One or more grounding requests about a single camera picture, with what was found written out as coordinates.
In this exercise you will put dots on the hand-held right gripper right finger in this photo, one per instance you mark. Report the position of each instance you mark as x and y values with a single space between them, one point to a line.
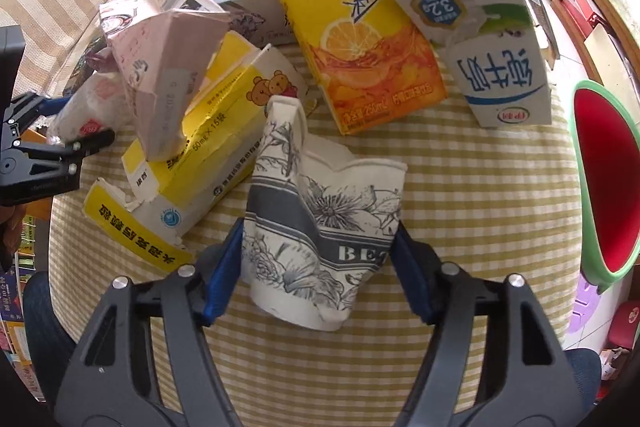
410 277

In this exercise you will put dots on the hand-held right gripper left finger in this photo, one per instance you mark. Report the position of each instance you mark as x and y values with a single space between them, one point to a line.
225 267

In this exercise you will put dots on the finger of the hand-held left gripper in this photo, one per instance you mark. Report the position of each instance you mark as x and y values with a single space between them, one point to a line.
50 167
50 105

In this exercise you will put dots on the white snack packet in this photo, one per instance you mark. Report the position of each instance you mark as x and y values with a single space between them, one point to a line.
85 107

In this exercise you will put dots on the floral paper cup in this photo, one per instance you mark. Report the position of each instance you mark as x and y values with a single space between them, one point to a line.
310 257

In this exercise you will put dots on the pink cardboard box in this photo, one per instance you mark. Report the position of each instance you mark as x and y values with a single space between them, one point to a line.
155 82

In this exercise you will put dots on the torn yellow medicine box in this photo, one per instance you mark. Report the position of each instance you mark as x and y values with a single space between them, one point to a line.
210 157

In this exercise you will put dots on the red bin with green rim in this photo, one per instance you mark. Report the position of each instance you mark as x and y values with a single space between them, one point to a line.
600 167

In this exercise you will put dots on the checkered tablecloth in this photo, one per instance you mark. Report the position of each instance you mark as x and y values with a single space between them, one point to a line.
475 207

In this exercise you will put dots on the dark blue cloth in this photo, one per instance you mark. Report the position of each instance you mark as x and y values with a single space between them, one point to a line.
47 332

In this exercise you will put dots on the purple floor mat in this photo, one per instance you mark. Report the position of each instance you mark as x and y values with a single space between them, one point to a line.
585 307

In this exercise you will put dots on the white milk carton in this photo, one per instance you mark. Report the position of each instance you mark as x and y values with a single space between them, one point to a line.
500 82

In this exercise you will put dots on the red plastic stool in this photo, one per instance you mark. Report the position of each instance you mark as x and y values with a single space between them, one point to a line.
627 322

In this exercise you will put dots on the blue white toothpaste box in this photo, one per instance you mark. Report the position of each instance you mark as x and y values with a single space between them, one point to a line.
250 2

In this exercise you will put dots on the yellow tea carton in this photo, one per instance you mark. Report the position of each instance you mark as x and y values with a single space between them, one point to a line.
350 32

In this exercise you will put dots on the wooden TV cabinet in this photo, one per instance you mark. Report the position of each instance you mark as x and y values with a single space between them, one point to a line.
600 32

